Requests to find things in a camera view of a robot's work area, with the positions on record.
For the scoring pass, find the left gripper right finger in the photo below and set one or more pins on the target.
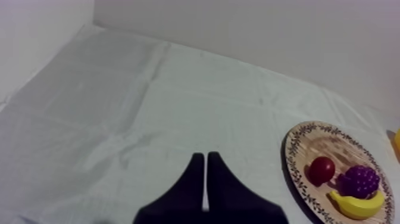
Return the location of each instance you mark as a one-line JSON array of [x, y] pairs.
[[231, 203]]

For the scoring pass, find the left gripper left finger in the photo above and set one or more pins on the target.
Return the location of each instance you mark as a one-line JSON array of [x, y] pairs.
[[181, 200]]

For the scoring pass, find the round wooden board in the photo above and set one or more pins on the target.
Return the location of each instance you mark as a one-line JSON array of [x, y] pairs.
[[336, 175]]

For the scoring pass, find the yellow plastic basket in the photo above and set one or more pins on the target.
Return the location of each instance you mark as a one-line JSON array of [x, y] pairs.
[[397, 140]]

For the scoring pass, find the small red fruit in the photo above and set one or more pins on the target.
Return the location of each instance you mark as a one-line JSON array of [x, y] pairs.
[[321, 170]]

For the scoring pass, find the yellow toy banana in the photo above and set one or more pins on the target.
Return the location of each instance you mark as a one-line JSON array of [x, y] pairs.
[[357, 204]]

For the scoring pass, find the purple toy grapes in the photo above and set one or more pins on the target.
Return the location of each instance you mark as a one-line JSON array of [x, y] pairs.
[[359, 181]]

